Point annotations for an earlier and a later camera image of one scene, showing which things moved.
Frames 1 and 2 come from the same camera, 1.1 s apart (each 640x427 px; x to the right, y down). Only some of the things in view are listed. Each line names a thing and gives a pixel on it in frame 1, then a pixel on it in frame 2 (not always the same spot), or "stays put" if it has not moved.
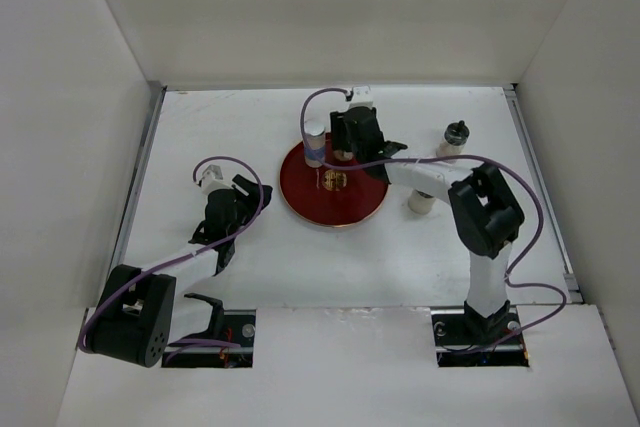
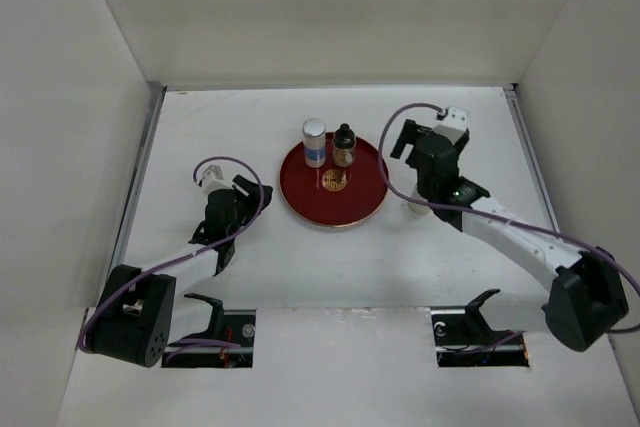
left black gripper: [249, 190] stays put
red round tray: [326, 197] stays put
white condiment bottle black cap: [420, 202] stays put
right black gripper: [339, 130] to [408, 135]
